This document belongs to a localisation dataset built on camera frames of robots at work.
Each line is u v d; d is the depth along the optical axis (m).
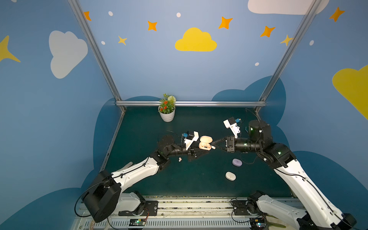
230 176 0.84
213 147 0.61
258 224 0.71
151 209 0.75
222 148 0.58
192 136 0.58
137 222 0.71
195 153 0.62
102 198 0.41
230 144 0.54
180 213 0.73
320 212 0.37
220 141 0.59
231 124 0.58
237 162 0.89
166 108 1.00
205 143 0.65
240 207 0.75
